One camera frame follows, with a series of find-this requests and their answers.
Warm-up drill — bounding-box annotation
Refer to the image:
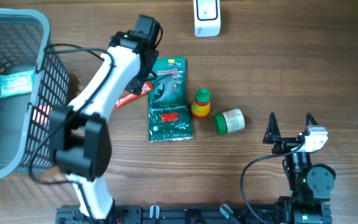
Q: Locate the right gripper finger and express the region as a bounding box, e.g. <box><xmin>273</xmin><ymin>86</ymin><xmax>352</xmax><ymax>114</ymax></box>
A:
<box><xmin>306</xmin><ymin>113</ymin><xmax>318</xmax><ymax>126</ymax></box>
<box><xmin>262</xmin><ymin>112</ymin><xmax>282</xmax><ymax>144</ymax></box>

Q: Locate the red stick sachet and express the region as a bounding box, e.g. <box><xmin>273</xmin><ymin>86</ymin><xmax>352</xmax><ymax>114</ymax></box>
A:
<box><xmin>113</xmin><ymin>81</ymin><xmax>154</xmax><ymax>110</ymax></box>

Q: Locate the green lid white jar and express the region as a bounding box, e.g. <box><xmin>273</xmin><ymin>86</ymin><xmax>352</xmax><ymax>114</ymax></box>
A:
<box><xmin>213</xmin><ymin>109</ymin><xmax>246</xmax><ymax>135</ymax></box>

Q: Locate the green 3M gloves packet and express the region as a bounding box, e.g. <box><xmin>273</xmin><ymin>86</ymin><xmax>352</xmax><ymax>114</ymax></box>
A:
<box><xmin>148</xmin><ymin>57</ymin><xmax>193</xmax><ymax>142</ymax></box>

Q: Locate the green cap sauce bottle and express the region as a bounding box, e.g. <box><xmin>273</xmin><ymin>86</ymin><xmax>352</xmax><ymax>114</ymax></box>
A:
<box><xmin>191</xmin><ymin>88</ymin><xmax>211</xmax><ymax>119</ymax></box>

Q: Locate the teal white sachet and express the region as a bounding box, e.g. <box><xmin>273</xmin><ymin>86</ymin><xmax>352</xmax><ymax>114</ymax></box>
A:
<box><xmin>0</xmin><ymin>70</ymin><xmax>35</xmax><ymax>98</ymax></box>

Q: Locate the red packet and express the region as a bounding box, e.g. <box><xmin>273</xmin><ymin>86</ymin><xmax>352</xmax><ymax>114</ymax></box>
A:
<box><xmin>32</xmin><ymin>105</ymin><xmax>52</xmax><ymax>125</ymax></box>

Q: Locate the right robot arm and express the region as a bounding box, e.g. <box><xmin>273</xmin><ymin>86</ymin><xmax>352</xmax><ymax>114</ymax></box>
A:
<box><xmin>263</xmin><ymin>113</ymin><xmax>336</xmax><ymax>224</ymax></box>

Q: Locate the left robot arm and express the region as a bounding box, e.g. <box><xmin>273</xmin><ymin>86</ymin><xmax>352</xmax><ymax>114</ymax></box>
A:
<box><xmin>48</xmin><ymin>15</ymin><xmax>163</xmax><ymax>223</ymax></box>

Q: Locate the white barcode scanner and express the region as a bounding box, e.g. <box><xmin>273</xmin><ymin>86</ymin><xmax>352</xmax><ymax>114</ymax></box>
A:
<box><xmin>193</xmin><ymin>0</ymin><xmax>221</xmax><ymax>38</ymax></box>

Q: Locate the grey plastic mesh basket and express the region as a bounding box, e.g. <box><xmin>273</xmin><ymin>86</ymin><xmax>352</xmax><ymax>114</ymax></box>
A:
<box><xmin>0</xmin><ymin>8</ymin><xmax>70</xmax><ymax>179</ymax></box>

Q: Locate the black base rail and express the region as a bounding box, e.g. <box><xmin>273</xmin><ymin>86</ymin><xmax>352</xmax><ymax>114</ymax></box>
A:
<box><xmin>55</xmin><ymin>203</ymin><xmax>333</xmax><ymax>224</ymax></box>

